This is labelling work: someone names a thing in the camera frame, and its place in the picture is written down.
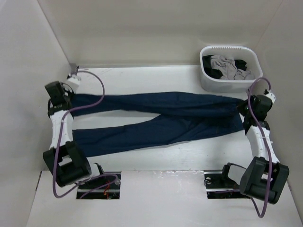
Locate dark blue denim trousers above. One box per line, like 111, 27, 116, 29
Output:
72, 92, 243, 157

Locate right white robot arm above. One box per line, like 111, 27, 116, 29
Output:
219, 92, 289, 204

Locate grey crumpled garment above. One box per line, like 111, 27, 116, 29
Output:
207, 55, 255, 80

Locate white plastic laundry basket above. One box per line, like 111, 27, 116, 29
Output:
200, 46, 263, 93

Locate black crumpled garment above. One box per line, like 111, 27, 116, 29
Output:
202, 55, 247, 80

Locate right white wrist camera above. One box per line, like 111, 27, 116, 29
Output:
264, 89, 276, 104

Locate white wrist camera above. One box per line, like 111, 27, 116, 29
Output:
264, 89, 276, 104
65, 74, 81, 93

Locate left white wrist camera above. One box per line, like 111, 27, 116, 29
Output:
65, 74, 81, 93

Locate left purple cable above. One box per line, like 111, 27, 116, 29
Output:
52, 70, 119, 199

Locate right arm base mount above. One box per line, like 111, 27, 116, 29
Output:
204, 170, 249, 199

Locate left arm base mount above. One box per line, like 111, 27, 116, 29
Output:
76, 172, 121, 200

